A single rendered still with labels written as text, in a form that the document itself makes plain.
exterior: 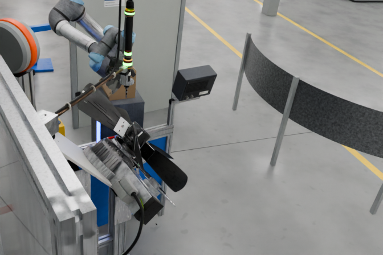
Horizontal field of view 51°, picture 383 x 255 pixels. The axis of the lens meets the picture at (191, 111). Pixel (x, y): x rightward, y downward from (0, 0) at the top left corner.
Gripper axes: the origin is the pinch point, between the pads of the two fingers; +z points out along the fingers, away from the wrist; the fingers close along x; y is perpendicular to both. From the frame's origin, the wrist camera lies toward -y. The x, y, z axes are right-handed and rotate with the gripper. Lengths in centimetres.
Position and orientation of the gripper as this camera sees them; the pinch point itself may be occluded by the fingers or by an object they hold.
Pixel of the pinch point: (114, 91)
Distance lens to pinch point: 230.1
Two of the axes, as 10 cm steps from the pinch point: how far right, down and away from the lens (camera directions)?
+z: -3.5, 8.8, 3.2
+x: 5.4, 4.7, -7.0
